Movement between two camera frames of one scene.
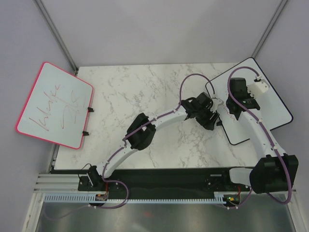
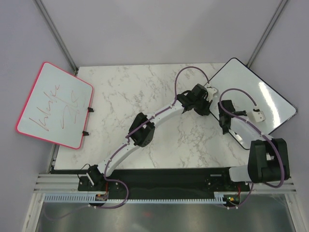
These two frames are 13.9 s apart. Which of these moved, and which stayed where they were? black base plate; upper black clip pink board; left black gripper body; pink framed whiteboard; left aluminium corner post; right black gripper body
Moved: left black gripper body; right black gripper body
Stayed: black base plate; pink framed whiteboard; upper black clip pink board; left aluminium corner post
